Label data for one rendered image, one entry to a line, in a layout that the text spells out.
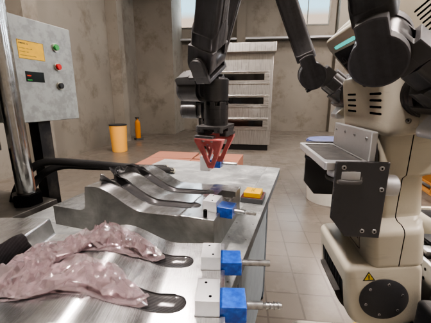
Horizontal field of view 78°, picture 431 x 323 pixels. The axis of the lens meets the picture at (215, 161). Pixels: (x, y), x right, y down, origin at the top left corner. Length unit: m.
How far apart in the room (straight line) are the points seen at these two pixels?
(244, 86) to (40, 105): 5.09
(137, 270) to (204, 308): 0.15
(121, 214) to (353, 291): 0.59
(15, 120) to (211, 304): 0.91
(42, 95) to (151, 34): 8.24
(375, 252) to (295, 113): 9.74
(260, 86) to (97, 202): 5.49
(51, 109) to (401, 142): 1.27
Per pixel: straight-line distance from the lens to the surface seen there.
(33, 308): 0.47
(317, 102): 10.48
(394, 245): 0.70
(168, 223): 0.68
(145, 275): 0.51
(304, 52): 0.87
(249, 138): 6.12
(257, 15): 10.53
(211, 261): 0.52
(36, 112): 1.33
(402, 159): 0.67
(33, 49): 1.36
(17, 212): 1.14
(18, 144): 1.13
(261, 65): 6.09
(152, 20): 9.54
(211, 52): 0.56
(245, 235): 0.76
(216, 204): 0.66
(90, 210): 0.82
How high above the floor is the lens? 1.16
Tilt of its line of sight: 13 degrees down
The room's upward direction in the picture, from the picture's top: straight up
